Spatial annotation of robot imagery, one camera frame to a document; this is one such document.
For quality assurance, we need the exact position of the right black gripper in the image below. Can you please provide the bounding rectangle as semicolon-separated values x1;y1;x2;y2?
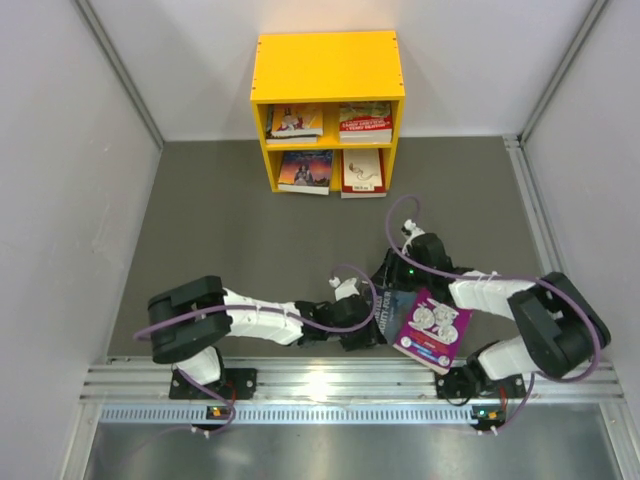
369;249;432;295

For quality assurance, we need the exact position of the dark blue Nineteen Eighty-Four book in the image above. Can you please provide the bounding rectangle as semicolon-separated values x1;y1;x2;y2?
374;286;417;344

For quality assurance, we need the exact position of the purple 117-Storey Treehouse book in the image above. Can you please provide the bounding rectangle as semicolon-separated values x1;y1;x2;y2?
392;289;473;375

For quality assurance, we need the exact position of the cream red-edged book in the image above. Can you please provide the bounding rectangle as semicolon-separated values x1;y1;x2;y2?
341;148;387;199

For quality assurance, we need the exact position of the blue Jane Eyre book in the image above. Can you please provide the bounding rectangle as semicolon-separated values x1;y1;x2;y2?
277;150;334;195

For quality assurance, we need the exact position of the red 13-Storey Treehouse book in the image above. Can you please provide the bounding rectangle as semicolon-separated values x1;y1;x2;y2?
339;101;393;134

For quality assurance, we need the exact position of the Roald Dahl Charlie book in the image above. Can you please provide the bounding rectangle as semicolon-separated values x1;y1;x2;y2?
266;103;324;139

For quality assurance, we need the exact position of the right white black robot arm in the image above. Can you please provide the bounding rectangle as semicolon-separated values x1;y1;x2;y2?
373;229;611;397

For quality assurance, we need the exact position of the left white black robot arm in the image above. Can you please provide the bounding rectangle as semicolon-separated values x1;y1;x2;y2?
135;276;384;397

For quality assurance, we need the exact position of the black treehouse book in shelf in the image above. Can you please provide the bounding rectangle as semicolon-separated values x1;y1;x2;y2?
265;135;318;145

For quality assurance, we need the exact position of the yellow wooden shelf cabinet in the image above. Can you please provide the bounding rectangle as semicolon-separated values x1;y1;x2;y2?
250;30;406;193

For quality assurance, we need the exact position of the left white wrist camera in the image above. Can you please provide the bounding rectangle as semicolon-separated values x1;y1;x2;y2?
329;276;360;301

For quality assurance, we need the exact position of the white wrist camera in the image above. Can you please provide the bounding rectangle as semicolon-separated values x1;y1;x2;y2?
401;219;425;254
329;276;360;301

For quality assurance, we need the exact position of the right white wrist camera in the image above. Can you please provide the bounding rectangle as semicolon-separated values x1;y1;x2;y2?
401;219;425;254

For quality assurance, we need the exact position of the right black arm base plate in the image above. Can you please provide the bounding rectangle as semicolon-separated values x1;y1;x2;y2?
435;367;526;406

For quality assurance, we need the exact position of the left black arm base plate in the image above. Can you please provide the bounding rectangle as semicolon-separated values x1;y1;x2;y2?
168;368;258;400

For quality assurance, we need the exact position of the aluminium mounting rail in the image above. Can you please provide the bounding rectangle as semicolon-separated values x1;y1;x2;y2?
80;357;624;404

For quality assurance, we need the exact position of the slotted cable duct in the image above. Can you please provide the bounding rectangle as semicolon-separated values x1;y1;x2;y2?
99;404;504;426

